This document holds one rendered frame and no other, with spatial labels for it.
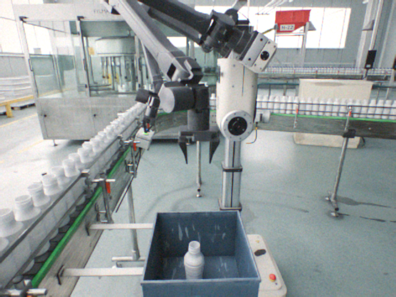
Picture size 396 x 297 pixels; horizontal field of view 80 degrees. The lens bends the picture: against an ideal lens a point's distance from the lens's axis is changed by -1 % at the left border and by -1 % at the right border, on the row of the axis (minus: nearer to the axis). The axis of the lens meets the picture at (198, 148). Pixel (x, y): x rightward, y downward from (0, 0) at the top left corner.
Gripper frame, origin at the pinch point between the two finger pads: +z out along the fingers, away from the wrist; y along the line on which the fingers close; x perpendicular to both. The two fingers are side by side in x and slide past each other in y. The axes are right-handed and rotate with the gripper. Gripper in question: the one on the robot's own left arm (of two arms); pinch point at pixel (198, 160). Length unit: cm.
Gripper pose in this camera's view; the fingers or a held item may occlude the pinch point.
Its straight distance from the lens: 66.4
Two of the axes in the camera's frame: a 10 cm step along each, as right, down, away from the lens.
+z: -0.1, 9.5, 3.2
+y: 10.0, -0.1, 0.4
